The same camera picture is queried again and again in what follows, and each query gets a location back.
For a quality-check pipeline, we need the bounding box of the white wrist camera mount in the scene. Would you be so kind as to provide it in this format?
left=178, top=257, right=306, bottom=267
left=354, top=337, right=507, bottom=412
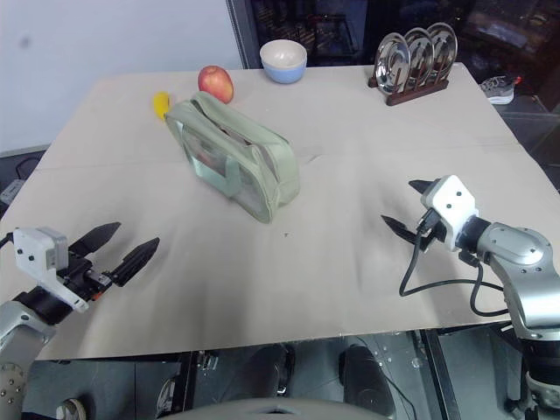
left=420, top=174, right=479, bottom=253
left=12, top=226, right=91, bottom=313

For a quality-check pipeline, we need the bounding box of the grey rounded dome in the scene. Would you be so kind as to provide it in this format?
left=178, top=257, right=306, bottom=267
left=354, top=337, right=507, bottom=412
left=158, top=395, right=396, bottom=420

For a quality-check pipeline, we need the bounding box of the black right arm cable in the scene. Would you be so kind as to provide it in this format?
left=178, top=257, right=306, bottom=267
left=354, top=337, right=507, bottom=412
left=398, top=218, right=512, bottom=318

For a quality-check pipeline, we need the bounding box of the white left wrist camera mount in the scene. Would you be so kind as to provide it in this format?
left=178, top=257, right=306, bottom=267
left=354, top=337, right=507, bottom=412
left=12, top=226, right=91, bottom=313

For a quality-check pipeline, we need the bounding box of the white sneaker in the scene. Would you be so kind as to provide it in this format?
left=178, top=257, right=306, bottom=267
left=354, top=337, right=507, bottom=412
left=479, top=74, right=524, bottom=106

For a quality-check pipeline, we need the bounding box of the round steel plate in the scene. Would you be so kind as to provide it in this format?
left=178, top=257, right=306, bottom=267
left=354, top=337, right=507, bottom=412
left=374, top=31, right=413, bottom=95
left=403, top=27, right=436, bottom=85
left=425, top=22, right=459, bottom=82

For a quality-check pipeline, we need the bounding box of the dark rounded shape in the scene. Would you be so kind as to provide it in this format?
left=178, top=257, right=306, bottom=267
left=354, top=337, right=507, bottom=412
left=338, top=345, right=394, bottom=417
left=256, top=342, right=298, bottom=397

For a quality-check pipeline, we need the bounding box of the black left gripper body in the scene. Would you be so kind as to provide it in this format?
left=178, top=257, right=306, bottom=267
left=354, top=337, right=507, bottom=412
left=55, top=250, right=116, bottom=304

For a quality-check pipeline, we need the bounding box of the black floor cable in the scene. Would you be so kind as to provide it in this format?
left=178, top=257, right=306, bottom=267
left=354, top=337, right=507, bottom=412
left=14, top=156, right=43, bottom=182

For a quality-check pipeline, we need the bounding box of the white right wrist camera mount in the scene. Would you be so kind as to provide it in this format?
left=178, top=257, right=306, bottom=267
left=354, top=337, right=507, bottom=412
left=420, top=174, right=479, bottom=253

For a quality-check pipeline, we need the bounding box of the dark wooden plate rack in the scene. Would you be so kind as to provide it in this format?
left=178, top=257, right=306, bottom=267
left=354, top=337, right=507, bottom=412
left=367, top=72, right=451, bottom=108

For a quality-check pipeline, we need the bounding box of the light green zippered pouch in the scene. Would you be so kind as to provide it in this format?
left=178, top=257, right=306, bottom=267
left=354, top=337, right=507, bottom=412
left=163, top=90, right=301, bottom=226

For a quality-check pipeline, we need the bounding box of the blue and white bowl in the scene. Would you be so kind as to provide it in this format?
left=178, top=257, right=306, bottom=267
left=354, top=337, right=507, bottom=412
left=258, top=38, right=309, bottom=85

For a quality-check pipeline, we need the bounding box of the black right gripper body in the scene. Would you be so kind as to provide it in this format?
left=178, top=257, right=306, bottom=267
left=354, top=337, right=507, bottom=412
left=416, top=208, right=446, bottom=251

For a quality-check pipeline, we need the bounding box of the beige table cover sheet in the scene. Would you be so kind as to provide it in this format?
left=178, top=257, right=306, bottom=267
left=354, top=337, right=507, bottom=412
left=0, top=61, right=560, bottom=362

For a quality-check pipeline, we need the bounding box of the black table frame bar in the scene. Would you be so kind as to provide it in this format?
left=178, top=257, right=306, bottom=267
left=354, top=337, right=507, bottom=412
left=418, top=329, right=461, bottom=420

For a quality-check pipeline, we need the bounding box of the grey shoe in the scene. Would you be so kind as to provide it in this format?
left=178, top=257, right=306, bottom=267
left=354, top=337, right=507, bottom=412
left=55, top=396, right=91, bottom=420

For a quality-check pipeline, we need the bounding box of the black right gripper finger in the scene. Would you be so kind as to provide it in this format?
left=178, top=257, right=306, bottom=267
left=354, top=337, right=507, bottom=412
left=380, top=213, right=420, bottom=246
left=408, top=178, right=439, bottom=196

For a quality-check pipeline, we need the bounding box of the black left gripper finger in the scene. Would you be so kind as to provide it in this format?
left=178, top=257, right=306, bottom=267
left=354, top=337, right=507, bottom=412
left=68, top=221, right=123, bottom=260
left=110, top=237, right=161, bottom=289

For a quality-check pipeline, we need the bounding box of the red apple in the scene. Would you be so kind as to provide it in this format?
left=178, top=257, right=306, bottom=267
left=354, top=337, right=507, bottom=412
left=197, top=65, right=235, bottom=105

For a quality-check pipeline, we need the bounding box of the yellow lemon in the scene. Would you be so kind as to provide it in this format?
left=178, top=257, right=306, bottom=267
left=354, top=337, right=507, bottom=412
left=151, top=91, right=173, bottom=121

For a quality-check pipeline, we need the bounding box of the grey power strip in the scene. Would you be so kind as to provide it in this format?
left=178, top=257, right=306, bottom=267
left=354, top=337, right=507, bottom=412
left=0, top=178, right=23, bottom=204

